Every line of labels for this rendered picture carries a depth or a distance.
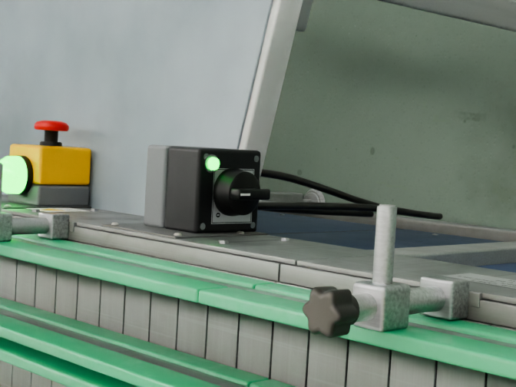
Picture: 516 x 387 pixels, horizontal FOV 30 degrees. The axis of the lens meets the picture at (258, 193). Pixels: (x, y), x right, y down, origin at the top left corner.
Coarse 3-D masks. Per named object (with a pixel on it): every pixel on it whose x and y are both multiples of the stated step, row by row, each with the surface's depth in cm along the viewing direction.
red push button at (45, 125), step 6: (42, 120) 113; (36, 126) 112; (42, 126) 111; (48, 126) 111; (54, 126) 112; (60, 126) 112; (66, 126) 113; (48, 132) 113; (54, 132) 113; (48, 138) 113; (54, 138) 113
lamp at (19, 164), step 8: (0, 160) 110; (8, 160) 109; (16, 160) 109; (24, 160) 110; (8, 168) 108; (16, 168) 108; (24, 168) 109; (32, 168) 110; (8, 176) 108; (16, 176) 108; (24, 176) 109; (32, 176) 110; (8, 184) 108; (16, 184) 109; (24, 184) 109; (8, 192) 109; (16, 192) 110; (24, 192) 110
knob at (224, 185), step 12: (216, 180) 89; (228, 180) 88; (240, 180) 88; (252, 180) 89; (216, 192) 89; (228, 192) 88; (240, 192) 87; (252, 192) 88; (264, 192) 89; (216, 204) 89; (228, 204) 88; (240, 204) 89; (252, 204) 90
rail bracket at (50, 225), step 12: (0, 168) 90; (0, 180) 90; (0, 192) 90; (0, 204) 90; (0, 216) 89; (48, 216) 94; (60, 216) 94; (0, 228) 89; (12, 228) 91; (24, 228) 92; (36, 228) 93; (48, 228) 94; (60, 228) 94; (72, 228) 94; (0, 240) 89
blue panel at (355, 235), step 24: (264, 216) 142; (288, 216) 145; (312, 240) 109; (336, 240) 111; (360, 240) 113; (408, 240) 116; (432, 240) 118; (456, 240) 120; (480, 240) 122; (504, 264) 96
